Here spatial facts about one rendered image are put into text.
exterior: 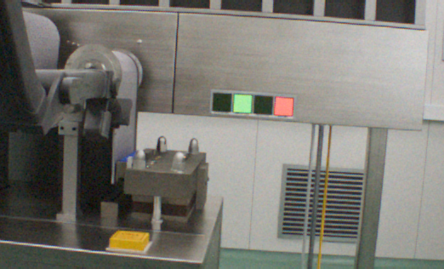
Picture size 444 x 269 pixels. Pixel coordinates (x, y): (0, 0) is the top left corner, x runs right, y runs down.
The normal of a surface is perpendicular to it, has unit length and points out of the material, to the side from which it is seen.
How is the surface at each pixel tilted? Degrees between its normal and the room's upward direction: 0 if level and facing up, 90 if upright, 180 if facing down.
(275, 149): 90
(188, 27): 90
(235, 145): 90
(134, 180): 90
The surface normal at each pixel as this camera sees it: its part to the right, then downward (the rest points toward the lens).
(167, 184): -0.07, 0.09
